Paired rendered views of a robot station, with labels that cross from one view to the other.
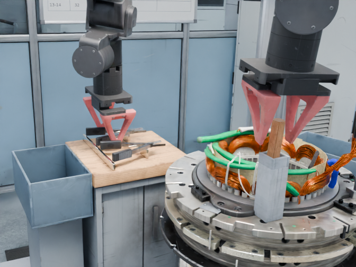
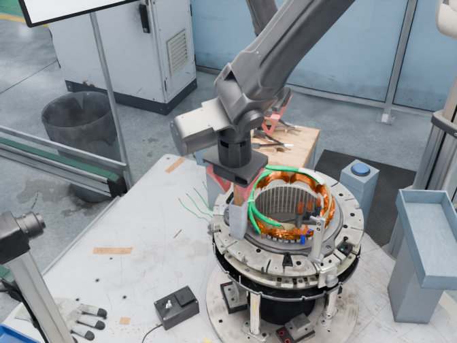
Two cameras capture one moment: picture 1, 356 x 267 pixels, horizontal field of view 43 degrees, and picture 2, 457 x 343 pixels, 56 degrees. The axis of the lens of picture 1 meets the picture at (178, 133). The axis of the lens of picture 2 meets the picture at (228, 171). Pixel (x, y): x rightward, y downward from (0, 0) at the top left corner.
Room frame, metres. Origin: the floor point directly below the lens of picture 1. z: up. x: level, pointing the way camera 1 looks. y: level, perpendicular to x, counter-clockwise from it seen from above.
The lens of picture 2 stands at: (0.17, -0.61, 1.76)
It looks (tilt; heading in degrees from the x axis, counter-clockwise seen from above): 39 degrees down; 54
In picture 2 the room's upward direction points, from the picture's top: 2 degrees counter-clockwise
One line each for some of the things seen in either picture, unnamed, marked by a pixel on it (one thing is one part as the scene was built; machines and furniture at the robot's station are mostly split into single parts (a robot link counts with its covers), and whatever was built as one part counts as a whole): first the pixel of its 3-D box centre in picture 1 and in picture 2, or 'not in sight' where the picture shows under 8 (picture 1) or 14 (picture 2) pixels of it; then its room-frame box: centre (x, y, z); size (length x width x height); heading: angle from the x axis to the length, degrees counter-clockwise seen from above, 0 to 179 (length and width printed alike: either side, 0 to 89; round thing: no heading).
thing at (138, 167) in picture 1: (126, 155); (275, 143); (0.85, 0.10, 1.05); 0.20 x 0.19 x 0.02; 119
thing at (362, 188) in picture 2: not in sight; (353, 205); (0.96, -0.11, 0.91); 0.07 x 0.07 x 0.25; 7
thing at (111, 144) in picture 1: (110, 144); (260, 133); (0.81, 0.13, 1.09); 0.04 x 0.01 x 0.02; 104
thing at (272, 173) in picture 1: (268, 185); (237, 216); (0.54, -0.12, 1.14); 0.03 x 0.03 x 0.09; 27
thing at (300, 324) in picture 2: not in sight; (298, 325); (0.62, -0.25, 0.83); 0.05 x 0.04 x 0.02; 171
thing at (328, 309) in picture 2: not in sight; (332, 291); (0.70, -0.26, 0.91); 0.02 x 0.02 x 0.21
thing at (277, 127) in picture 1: (275, 142); (237, 195); (0.54, -0.12, 1.20); 0.02 x 0.02 x 0.06
